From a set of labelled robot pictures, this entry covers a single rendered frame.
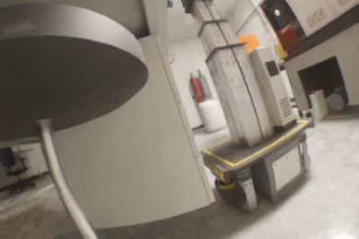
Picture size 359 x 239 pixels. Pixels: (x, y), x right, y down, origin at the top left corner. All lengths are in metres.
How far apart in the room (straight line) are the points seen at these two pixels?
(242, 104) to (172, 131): 0.37
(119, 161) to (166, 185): 0.17
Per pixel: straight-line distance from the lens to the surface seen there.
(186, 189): 0.54
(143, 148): 0.50
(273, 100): 0.79
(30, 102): 0.17
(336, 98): 1.72
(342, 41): 1.44
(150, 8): 0.46
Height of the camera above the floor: 0.51
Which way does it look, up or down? 4 degrees up
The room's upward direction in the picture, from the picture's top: 19 degrees counter-clockwise
